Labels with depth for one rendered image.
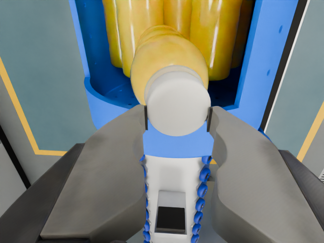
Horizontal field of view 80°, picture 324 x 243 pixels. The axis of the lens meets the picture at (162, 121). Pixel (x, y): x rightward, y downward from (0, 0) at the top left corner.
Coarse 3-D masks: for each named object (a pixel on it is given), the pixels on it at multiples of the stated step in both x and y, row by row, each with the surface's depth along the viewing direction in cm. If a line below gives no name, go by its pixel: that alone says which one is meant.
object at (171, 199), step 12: (168, 192) 71; (180, 192) 71; (168, 204) 67; (180, 204) 67; (156, 216) 63; (168, 216) 62; (180, 216) 62; (156, 228) 59; (168, 228) 59; (180, 228) 59
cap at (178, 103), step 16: (160, 80) 11; (176, 80) 11; (192, 80) 11; (160, 96) 11; (176, 96) 11; (192, 96) 11; (208, 96) 11; (160, 112) 12; (176, 112) 12; (192, 112) 12; (160, 128) 12; (176, 128) 12; (192, 128) 12
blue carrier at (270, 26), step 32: (96, 0) 31; (256, 0) 16; (288, 0) 18; (96, 32) 32; (256, 32) 17; (288, 32) 22; (96, 64) 33; (256, 64) 19; (96, 96) 24; (128, 96) 37; (224, 96) 36; (256, 96) 22; (96, 128) 28; (256, 128) 26
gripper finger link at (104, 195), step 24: (120, 120) 10; (144, 120) 11; (96, 144) 8; (120, 144) 8; (96, 168) 7; (120, 168) 7; (72, 192) 6; (96, 192) 6; (120, 192) 6; (144, 192) 6; (72, 216) 5; (96, 216) 5; (120, 216) 6; (144, 216) 7; (96, 240) 5; (120, 240) 6
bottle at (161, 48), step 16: (144, 32) 23; (160, 32) 18; (176, 32) 18; (144, 48) 15; (160, 48) 14; (176, 48) 13; (192, 48) 14; (144, 64) 14; (160, 64) 13; (176, 64) 13; (192, 64) 13; (144, 80) 13; (208, 80) 15; (144, 96) 13
